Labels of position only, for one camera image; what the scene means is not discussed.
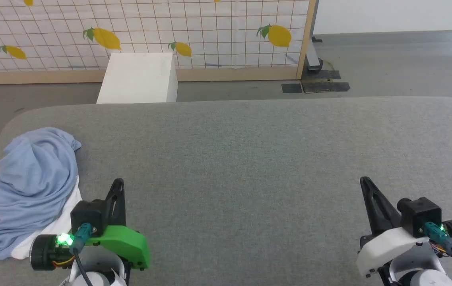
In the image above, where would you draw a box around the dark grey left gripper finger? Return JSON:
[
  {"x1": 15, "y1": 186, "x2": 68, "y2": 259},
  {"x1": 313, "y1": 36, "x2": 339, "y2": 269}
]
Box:
[{"x1": 104, "y1": 178, "x2": 127, "y2": 229}]

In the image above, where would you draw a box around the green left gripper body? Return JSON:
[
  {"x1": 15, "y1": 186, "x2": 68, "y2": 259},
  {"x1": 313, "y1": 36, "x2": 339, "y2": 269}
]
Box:
[{"x1": 30, "y1": 224, "x2": 151, "y2": 272}]

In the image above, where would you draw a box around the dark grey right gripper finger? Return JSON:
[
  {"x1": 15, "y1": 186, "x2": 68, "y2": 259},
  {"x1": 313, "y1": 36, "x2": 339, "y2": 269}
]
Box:
[{"x1": 359, "y1": 176, "x2": 403, "y2": 236}]

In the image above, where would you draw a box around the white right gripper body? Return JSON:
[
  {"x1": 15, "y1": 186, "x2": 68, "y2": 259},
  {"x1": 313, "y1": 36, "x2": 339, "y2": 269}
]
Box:
[{"x1": 355, "y1": 219, "x2": 452, "y2": 278}]

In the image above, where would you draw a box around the light blue garment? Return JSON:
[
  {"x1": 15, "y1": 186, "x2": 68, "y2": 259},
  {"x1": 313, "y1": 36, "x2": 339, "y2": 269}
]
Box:
[{"x1": 0, "y1": 127, "x2": 82, "y2": 260}]

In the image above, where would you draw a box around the white cloth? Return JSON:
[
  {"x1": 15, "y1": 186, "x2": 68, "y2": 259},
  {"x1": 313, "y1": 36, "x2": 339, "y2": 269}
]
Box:
[{"x1": 11, "y1": 177, "x2": 83, "y2": 260}]

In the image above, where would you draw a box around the white rectangular box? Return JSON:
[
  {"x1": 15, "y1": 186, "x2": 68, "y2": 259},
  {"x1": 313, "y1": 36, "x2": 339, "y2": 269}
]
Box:
[{"x1": 96, "y1": 52, "x2": 178, "y2": 104}]

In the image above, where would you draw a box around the large black floor plate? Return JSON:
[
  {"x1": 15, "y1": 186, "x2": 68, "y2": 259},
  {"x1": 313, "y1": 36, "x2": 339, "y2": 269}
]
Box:
[{"x1": 301, "y1": 70, "x2": 351, "y2": 94}]

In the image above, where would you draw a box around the grey metal stand leg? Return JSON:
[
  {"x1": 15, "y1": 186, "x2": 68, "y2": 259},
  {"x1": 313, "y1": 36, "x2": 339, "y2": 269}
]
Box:
[{"x1": 305, "y1": 37, "x2": 324, "y2": 73}]

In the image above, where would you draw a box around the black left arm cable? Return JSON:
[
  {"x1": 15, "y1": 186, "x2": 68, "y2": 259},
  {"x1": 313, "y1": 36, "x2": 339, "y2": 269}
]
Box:
[{"x1": 69, "y1": 223, "x2": 93, "y2": 286}]

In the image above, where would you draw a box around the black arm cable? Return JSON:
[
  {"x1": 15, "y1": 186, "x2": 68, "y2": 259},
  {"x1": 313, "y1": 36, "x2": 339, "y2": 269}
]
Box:
[
  {"x1": 69, "y1": 223, "x2": 93, "y2": 286},
  {"x1": 423, "y1": 222, "x2": 452, "y2": 281}
]

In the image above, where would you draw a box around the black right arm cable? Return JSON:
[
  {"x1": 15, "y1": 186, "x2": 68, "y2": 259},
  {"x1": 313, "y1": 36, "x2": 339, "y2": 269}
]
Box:
[{"x1": 423, "y1": 222, "x2": 452, "y2": 281}]

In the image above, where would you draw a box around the lemon print screen wooden frame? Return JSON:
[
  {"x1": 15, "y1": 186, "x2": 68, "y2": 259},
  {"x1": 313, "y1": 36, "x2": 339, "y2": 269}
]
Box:
[{"x1": 0, "y1": 0, "x2": 317, "y2": 85}]

